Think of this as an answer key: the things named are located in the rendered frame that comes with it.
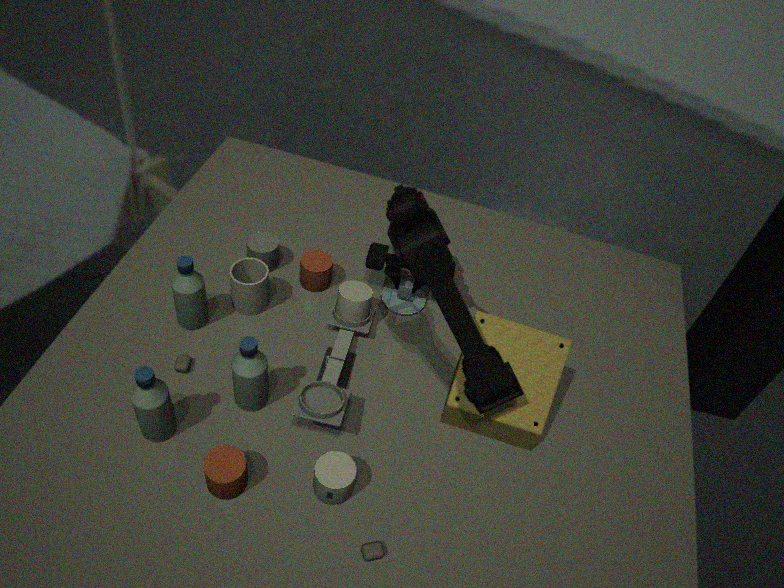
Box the brown cylinder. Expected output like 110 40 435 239
203 445 248 500
299 249 333 292

